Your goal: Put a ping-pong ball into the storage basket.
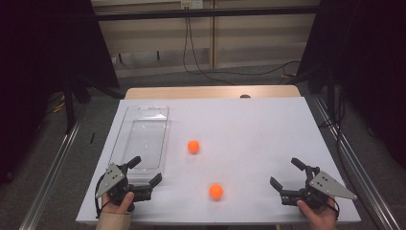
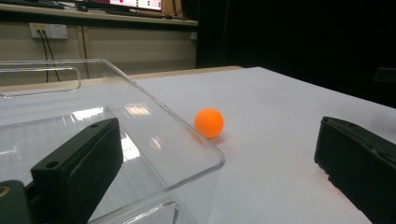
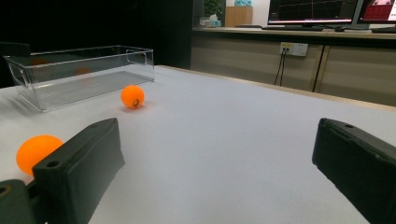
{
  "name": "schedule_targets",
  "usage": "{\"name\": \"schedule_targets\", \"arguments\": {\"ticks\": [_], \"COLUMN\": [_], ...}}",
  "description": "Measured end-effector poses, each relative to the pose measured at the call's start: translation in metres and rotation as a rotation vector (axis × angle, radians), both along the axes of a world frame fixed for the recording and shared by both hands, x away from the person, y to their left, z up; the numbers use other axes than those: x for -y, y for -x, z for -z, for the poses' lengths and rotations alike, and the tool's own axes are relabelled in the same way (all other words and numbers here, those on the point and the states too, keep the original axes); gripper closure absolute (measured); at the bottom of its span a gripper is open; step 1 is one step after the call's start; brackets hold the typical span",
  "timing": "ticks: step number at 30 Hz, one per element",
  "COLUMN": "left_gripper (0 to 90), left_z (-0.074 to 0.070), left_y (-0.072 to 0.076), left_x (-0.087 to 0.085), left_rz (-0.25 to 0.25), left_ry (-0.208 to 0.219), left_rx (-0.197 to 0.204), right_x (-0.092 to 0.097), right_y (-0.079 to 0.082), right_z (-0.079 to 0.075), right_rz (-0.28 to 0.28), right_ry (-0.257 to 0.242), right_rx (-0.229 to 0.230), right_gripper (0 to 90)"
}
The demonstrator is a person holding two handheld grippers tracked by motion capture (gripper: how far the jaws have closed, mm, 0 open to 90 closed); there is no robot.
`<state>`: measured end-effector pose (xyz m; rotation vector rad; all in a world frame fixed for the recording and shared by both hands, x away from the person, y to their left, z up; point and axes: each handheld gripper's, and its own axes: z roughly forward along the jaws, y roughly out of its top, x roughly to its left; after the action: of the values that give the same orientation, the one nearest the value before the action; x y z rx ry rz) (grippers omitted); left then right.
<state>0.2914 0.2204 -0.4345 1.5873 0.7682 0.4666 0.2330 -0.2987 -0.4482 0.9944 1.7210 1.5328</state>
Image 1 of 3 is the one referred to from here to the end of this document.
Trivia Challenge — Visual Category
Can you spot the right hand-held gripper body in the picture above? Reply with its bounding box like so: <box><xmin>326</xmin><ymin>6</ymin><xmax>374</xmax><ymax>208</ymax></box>
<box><xmin>280</xmin><ymin>165</ymin><xmax>358</xmax><ymax>210</ymax></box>

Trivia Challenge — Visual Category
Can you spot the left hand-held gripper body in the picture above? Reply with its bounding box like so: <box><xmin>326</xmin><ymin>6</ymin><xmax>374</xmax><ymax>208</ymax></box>
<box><xmin>95</xmin><ymin>162</ymin><xmax>153</xmax><ymax>207</ymax></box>

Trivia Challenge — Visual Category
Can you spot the clear plastic tray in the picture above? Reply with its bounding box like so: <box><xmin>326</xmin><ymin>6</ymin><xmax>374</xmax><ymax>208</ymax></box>
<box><xmin>108</xmin><ymin>104</ymin><xmax>171</xmax><ymax>186</ymax></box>

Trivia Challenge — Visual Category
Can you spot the orange ball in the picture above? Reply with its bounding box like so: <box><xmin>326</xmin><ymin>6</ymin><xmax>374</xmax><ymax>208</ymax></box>
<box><xmin>209</xmin><ymin>183</ymin><xmax>224</xmax><ymax>201</ymax></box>
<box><xmin>187</xmin><ymin>139</ymin><xmax>201</xmax><ymax>154</ymax></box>

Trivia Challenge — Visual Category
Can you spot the person's left hand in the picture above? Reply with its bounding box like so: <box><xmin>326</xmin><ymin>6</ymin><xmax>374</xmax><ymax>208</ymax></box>
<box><xmin>101</xmin><ymin>191</ymin><xmax>136</xmax><ymax>216</ymax></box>

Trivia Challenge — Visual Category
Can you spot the person's right hand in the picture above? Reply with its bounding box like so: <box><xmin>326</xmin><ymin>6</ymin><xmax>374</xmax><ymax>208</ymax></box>
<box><xmin>296</xmin><ymin>195</ymin><xmax>340</xmax><ymax>230</ymax></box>

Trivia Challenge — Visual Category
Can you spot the white board sheet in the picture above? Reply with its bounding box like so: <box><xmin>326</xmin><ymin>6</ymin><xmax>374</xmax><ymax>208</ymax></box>
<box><xmin>76</xmin><ymin>97</ymin><xmax>362</xmax><ymax>224</ymax></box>

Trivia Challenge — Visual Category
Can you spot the black stand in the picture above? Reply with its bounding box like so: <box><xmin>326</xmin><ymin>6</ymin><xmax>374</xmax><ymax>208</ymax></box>
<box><xmin>61</xmin><ymin>76</ymin><xmax>94</xmax><ymax>135</ymax></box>

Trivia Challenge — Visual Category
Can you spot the dark curtain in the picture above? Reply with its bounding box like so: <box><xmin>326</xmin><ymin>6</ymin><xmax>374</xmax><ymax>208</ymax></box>
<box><xmin>0</xmin><ymin>0</ymin><xmax>121</xmax><ymax>186</ymax></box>
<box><xmin>296</xmin><ymin>0</ymin><xmax>406</xmax><ymax>171</ymax></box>

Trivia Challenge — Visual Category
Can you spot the black horizontal bar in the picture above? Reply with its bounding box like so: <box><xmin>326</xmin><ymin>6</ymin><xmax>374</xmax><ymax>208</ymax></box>
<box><xmin>95</xmin><ymin>6</ymin><xmax>320</xmax><ymax>22</ymax></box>

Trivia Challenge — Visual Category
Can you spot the right hand-held gripper black cable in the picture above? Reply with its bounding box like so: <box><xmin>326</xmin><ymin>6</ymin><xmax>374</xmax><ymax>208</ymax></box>
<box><xmin>327</xmin><ymin>195</ymin><xmax>340</xmax><ymax>221</ymax></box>

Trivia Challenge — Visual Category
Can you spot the hand-held gripper black cable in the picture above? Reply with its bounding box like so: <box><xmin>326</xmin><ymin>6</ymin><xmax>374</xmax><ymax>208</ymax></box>
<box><xmin>94</xmin><ymin>173</ymin><xmax>111</xmax><ymax>219</ymax></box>
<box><xmin>327</xmin><ymin>195</ymin><xmax>340</xmax><ymax>221</ymax></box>

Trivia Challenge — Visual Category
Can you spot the left hand-held gripper black cable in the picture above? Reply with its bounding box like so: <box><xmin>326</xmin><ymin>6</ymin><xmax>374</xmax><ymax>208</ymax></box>
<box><xmin>94</xmin><ymin>173</ymin><xmax>111</xmax><ymax>219</ymax></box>

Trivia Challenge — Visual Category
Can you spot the metal floor rail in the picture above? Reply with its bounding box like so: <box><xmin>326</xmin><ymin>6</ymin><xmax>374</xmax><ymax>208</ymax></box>
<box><xmin>18</xmin><ymin>118</ymin><xmax>82</xmax><ymax>230</ymax></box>
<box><xmin>312</xmin><ymin>95</ymin><xmax>403</xmax><ymax>230</ymax></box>

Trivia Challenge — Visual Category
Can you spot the black cable beside rail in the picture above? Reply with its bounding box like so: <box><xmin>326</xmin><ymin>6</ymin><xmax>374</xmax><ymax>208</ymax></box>
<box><xmin>319</xmin><ymin>85</ymin><xmax>349</xmax><ymax>180</ymax></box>

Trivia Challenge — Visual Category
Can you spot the yellow cable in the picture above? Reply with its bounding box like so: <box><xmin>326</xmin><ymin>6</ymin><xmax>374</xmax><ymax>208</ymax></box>
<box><xmin>47</xmin><ymin>92</ymin><xmax>66</xmax><ymax>114</ymax></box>

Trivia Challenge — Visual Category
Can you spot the black floor cable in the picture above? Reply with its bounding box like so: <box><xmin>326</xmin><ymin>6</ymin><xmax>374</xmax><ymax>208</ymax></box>
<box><xmin>186</xmin><ymin>17</ymin><xmax>303</xmax><ymax>78</ymax></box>
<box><xmin>182</xmin><ymin>17</ymin><xmax>237</xmax><ymax>86</ymax></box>

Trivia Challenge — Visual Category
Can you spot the white wall outlet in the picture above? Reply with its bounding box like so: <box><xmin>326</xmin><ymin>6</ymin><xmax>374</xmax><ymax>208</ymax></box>
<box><xmin>180</xmin><ymin>0</ymin><xmax>204</xmax><ymax>10</ymax></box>

